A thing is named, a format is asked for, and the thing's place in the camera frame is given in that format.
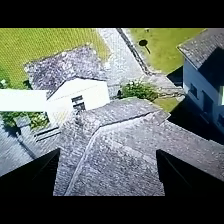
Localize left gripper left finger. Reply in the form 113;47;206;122
0;148;61;197

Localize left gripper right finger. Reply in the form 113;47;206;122
155;149;224;197

